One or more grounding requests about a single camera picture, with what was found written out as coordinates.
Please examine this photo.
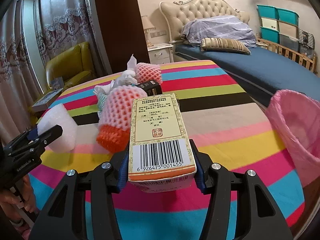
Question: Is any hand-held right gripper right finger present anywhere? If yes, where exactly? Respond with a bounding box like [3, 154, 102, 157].
[191, 139, 293, 240]

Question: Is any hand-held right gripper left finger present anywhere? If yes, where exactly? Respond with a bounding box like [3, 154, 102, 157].
[29, 151, 129, 240]

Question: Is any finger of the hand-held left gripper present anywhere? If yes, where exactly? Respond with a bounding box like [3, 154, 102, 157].
[5, 127, 39, 150]
[27, 124, 63, 153]

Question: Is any white foam block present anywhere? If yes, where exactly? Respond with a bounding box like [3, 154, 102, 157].
[37, 104, 78, 152]

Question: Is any yellow medicine box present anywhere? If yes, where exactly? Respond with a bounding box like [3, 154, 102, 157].
[127, 92, 198, 193]

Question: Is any pink and orange foam net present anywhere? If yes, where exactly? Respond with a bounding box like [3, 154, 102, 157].
[96, 84, 148, 153]

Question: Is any black carton box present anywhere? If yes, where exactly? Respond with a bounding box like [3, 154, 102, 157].
[137, 79, 162, 97]

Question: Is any white tissue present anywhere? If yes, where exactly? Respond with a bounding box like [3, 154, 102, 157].
[94, 69, 139, 98]

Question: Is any pink lined trash bin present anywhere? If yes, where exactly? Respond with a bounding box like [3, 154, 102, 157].
[265, 89, 320, 188]

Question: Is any person's left hand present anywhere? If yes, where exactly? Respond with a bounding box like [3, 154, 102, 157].
[0, 176, 38, 222]

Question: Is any flat printed box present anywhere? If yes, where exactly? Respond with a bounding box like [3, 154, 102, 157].
[31, 88, 64, 112]

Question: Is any small upright printed box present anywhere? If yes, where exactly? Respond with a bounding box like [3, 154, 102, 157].
[51, 77, 64, 89]

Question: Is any teal striped wrapper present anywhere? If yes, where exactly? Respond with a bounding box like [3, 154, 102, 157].
[97, 94, 108, 115]

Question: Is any rainbow striped tablecloth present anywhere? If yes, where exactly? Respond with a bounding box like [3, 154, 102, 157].
[27, 60, 307, 240]

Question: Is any yellow leather armchair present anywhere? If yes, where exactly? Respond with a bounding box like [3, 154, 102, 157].
[45, 42, 97, 90]

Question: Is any embroidered lace curtain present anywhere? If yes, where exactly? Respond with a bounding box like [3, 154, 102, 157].
[0, 0, 108, 140]

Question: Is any white crumpled paper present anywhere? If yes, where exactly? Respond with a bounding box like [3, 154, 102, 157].
[126, 54, 138, 71]

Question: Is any blue bedspread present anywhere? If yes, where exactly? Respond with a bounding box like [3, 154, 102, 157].
[175, 40, 320, 105]

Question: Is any white nightstand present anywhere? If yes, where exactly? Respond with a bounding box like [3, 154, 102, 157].
[147, 44, 174, 65]

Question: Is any gold striped pillow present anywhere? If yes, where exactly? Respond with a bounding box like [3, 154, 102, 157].
[201, 38, 251, 55]

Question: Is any brown wooden wardrobe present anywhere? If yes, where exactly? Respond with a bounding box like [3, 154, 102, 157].
[92, 0, 150, 77]

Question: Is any beige table lamp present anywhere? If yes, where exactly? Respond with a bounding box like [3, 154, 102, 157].
[140, 15, 155, 47]

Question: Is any lilac folded duvet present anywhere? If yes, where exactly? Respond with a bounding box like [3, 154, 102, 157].
[181, 15, 258, 48]

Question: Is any stack of plastic storage boxes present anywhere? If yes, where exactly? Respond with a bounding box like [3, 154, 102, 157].
[257, 4, 300, 53]

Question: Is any cream tufted bed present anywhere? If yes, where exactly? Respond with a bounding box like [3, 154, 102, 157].
[160, 0, 320, 108]

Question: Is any black white checkered bag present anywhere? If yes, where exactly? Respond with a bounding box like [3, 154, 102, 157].
[297, 29, 315, 48]

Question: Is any wooden crib rail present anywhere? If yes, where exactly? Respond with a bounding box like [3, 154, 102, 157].
[257, 37, 318, 74]

